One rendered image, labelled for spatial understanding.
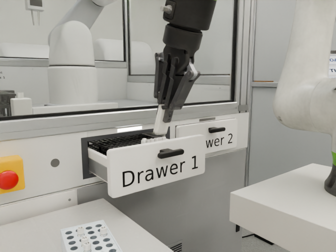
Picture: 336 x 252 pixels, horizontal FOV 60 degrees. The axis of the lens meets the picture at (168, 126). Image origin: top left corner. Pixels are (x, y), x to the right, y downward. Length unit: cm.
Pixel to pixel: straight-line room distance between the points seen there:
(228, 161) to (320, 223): 63
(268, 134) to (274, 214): 193
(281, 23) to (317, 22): 167
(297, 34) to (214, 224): 75
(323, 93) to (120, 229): 53
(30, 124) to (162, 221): 53
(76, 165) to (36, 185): 11
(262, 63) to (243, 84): 138
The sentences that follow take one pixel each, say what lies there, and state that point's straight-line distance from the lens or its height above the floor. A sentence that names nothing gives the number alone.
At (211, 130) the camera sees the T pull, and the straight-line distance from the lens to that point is 99.
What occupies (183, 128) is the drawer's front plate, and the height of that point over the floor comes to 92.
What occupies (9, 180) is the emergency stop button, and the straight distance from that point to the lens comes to 69.
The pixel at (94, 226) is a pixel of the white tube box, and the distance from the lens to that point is 62.
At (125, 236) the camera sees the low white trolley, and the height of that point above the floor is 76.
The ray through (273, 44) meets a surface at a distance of 250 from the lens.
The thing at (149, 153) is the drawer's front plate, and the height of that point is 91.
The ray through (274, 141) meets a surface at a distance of 251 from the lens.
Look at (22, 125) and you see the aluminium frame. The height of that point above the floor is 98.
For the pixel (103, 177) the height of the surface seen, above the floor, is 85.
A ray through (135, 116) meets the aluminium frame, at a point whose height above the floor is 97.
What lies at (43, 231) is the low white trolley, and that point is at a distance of 71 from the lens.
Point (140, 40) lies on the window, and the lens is 88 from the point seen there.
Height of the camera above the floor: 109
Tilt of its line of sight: 10 degrees down
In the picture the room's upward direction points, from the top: straight up
